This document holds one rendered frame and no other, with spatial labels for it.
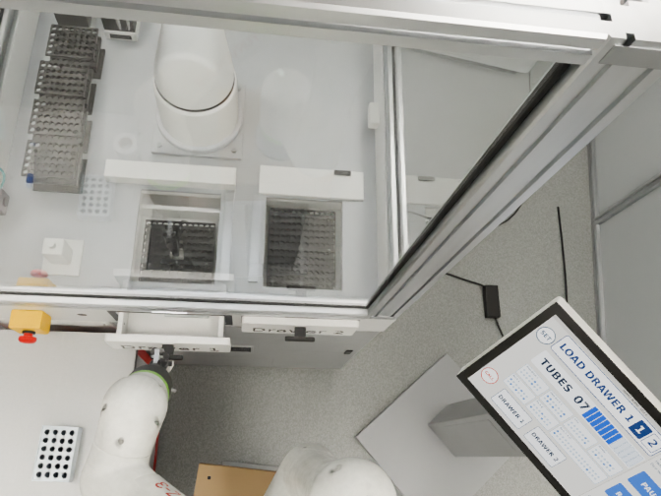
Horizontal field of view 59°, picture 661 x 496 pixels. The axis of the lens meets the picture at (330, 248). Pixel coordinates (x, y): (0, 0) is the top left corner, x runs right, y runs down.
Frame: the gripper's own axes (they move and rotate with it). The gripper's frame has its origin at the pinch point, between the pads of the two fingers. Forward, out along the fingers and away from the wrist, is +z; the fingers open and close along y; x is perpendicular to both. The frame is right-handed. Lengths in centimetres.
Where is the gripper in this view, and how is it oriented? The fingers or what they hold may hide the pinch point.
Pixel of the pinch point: (165, 365)
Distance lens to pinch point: 145.4
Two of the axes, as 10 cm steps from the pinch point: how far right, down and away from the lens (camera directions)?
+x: 9.9, 0.5, 1.3
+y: -0.5, 10.0, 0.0
